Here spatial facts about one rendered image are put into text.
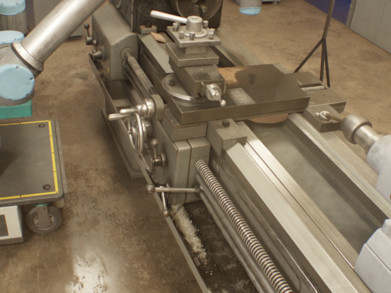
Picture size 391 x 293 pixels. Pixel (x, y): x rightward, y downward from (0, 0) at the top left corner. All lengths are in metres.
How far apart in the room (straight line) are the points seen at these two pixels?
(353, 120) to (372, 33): 4.30
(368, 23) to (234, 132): 4.18
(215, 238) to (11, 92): 0.98
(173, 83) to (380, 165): 0.86
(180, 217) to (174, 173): 0.28
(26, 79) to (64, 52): 2.70
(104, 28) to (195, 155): 1.26
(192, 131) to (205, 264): 0.51
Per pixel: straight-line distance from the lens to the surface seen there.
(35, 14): 4.49
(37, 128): 2.75
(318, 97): 2.09
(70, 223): 2.58
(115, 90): 2.93
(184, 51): 1.82
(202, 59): 1.80
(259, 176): 1.58
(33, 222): 2.48
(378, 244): 1.29
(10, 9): 2.36
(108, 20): 2.87
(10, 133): 2.73
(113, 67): 2.67
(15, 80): 1.76
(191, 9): 2.41
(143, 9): 2.55
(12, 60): 1.76
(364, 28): 5.81
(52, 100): 3.66
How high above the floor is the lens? 1.79
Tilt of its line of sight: 33 degrees down
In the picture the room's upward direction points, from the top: 7 degrees clockwise
